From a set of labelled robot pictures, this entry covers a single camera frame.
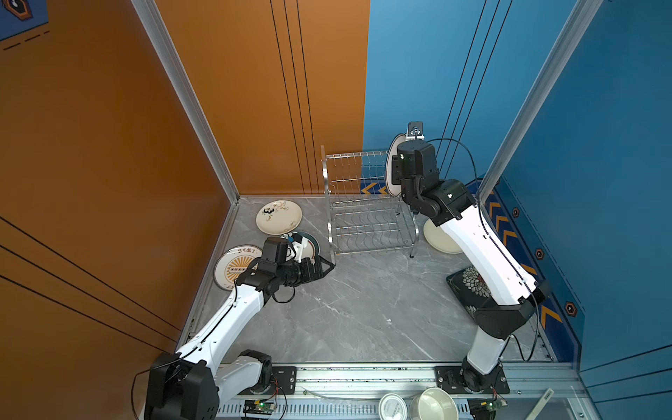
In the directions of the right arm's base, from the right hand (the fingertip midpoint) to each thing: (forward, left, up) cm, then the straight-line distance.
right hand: (407, 156), depth 69 cm
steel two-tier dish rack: (+16, +10, -42) cm, 46 cm away
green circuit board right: (-50, -21, -45) cm, 71 cm away
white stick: (-50, -35, -45) cm, 76 cm away
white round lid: (-51, +5, -38) cm, 64 cm away
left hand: (-17, +23, -28) cm, 40 cm away
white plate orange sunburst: (-6, +60, -42) cm, 73 cm away
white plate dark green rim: (-1, +30, -42) cm, 52 cm away
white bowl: (-50, -7, -44) cm, 67 cm away
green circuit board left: (-50, +41, -45) cm, 79 cm away
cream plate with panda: (+17, +46, -43) cm, 65 cm away
